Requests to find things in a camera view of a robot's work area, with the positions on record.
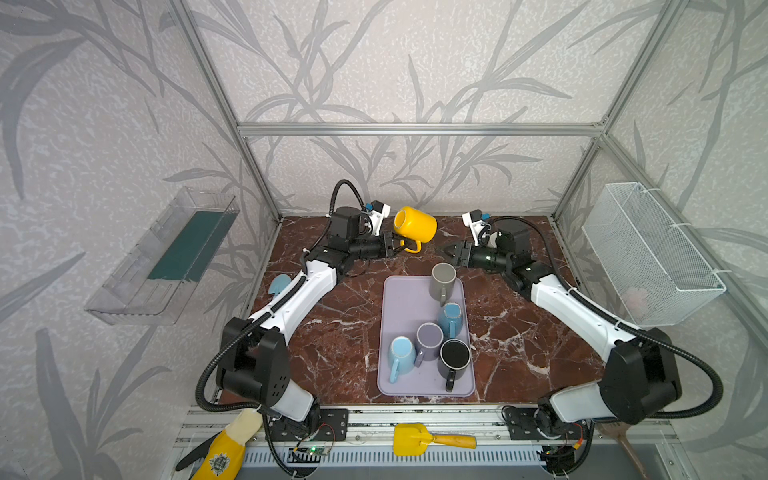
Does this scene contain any teal blue mug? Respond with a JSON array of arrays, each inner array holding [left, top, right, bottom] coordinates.
[[437, 302, 464, 340]]

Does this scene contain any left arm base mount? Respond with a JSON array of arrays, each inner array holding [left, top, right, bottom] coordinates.
[[267, 407, 350, 442]]

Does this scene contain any white wire basket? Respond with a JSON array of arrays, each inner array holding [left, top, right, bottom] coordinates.
[[582, 182, 727, 329]]

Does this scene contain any pink object in basket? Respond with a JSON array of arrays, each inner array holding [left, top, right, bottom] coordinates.
[[621, 287, 650, 319]]

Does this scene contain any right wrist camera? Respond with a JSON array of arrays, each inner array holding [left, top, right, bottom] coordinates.
[[462, 209, 491, 247]]

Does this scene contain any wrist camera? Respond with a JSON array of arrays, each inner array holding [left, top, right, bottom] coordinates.
[[362, 200, 391, 236], [462, 209, 491, 247]]

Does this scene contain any lavender plastic tray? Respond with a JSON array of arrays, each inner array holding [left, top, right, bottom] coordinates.
[[377, 276, 476, 398]]

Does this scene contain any yellow ceramic mug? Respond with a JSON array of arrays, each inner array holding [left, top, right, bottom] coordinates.
[[393, 207, 437, 254]]

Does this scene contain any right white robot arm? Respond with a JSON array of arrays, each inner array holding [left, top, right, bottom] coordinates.
[[442, 210, 724, 435]]

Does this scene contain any purple ceramic mug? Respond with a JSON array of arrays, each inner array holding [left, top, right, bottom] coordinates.
[[414, 322, 444, 367]]

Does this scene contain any grey ceramic mug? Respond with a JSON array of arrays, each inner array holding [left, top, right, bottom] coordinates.
[[429, 262, 457, 306]]

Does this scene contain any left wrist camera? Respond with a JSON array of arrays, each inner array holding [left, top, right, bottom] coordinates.
[[362, 200, 391, 236]]

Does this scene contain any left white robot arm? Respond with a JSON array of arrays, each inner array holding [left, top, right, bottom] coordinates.
[[195, 179, 436, 422]]

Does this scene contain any light blue toy shovel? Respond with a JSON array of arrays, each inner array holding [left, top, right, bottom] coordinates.
[[268, 274, 292, 297]]

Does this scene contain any black ceramic mug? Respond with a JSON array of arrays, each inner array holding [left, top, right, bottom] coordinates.
[[437, 338, 471, 393]]

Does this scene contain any clear plastic wall shelf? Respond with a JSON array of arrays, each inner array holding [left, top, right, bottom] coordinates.
[[85, 187, 240, 326]]

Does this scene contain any brown slotted spatula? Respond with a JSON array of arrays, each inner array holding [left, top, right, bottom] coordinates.
[[596, 421, 651, 480]]

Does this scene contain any light blue mug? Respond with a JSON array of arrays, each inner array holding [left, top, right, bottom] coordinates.
[[388, 336, 416, 384]]

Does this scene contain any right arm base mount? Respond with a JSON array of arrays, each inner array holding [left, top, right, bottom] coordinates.
[[501, 405, 587, 442]]

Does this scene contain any aluminium cage frame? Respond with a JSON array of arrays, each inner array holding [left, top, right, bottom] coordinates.
[[194, 1, 767, 408]]

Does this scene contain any yellow toy shovel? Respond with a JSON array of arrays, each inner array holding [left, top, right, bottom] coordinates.
[[393, 423, 477, 457]]

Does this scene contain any green sponge sheet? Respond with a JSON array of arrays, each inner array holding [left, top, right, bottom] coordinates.
[[148, 210, 238, 282]]

